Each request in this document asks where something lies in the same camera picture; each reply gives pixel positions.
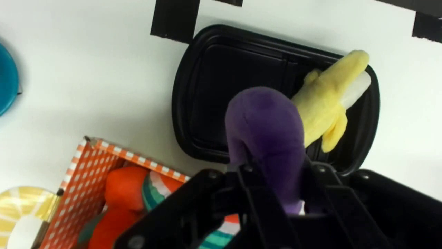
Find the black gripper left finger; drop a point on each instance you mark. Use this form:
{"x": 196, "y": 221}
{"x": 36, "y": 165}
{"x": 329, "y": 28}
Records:
{"x": 262, "y": 212}

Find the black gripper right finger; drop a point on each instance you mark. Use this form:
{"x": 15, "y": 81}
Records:
{"x": 332, "y": 208}

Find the purple plush toy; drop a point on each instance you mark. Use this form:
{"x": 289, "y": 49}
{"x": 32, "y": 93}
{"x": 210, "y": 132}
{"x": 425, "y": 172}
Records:
{"x": 264, "y": 129}

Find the yellow banana plush toy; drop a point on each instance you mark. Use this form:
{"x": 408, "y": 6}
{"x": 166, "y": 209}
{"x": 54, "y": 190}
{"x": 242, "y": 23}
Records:
{"x": 322, "y": 102}

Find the black plastic food tray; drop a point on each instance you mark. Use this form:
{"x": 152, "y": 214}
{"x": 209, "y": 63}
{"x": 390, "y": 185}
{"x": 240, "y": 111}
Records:
{"x": 216, "y": 84}

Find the red-orange plush toy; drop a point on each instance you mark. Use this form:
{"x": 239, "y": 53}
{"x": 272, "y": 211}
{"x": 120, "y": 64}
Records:
{"x": 124, "y": 194}

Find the orange checkered cardboard box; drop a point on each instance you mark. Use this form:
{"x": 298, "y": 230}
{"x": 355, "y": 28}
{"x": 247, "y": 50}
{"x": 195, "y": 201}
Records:
{"x": 77, "y": 185}

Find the short black tape strip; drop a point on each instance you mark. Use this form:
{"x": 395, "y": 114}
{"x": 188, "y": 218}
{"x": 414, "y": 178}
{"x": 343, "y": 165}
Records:
{"x": 233, "y": 2}
{"x": 428, "y": 28}

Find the long black tape strip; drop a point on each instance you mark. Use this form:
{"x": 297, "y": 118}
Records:
{"x": 174, "y": 21}

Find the teal toy pan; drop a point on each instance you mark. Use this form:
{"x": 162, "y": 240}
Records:
{"x": 7, "y": 78}

